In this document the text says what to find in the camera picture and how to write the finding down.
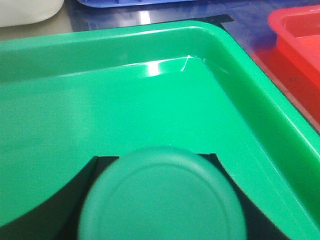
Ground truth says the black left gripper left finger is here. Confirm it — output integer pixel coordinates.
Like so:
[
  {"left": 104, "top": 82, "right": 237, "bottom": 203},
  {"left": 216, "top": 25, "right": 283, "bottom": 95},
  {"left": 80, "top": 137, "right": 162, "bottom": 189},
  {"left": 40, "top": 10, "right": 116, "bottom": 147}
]
[{"left": 0, "top": 156, "right": 119, "bottom": 240}]

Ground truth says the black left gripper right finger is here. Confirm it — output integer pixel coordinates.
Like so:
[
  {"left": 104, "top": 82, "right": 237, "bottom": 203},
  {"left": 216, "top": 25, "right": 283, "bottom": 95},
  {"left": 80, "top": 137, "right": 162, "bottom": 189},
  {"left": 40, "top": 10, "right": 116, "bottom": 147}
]
[{"left": 199, "top": 153, "right": 288, "bottom": 240}]

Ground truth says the green push button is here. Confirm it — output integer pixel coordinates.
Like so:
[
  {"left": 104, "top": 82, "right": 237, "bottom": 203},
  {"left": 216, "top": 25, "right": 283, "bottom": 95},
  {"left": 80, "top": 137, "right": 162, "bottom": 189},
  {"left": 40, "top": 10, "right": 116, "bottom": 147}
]
[{"left": 78, "top": 147, "right": 247, "bottom": 240}]

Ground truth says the green plastic tray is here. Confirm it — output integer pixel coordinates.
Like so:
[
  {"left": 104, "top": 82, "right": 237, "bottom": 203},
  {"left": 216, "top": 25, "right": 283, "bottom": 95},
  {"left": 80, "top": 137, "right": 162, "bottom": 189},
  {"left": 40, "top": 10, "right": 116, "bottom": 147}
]
[{"left": 0, "top": 21, "right": 320, "bottom": 240}]

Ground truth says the red plastic tray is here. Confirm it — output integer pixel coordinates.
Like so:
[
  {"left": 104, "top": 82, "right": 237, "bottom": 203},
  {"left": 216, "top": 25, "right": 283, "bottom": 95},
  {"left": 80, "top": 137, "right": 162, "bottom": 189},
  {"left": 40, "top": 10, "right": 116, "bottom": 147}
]
[{"left": 256, "top": 4, "right": 320, "bottom": 132}]

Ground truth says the white plastic bin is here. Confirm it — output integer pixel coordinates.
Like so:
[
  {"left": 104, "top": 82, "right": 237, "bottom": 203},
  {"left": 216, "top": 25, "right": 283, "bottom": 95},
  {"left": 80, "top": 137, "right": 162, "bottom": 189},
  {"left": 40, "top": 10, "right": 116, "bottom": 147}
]
[{"left": 0, "top": 0, "right": 64, "bottom": 27}]

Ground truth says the large blue crate on table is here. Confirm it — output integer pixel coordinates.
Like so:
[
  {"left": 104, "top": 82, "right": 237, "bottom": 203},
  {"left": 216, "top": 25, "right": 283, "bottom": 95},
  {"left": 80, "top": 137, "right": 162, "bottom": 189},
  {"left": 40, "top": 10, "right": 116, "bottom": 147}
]
[{"left": 75, "top": 0, "right": 320, "bottom": 12}]

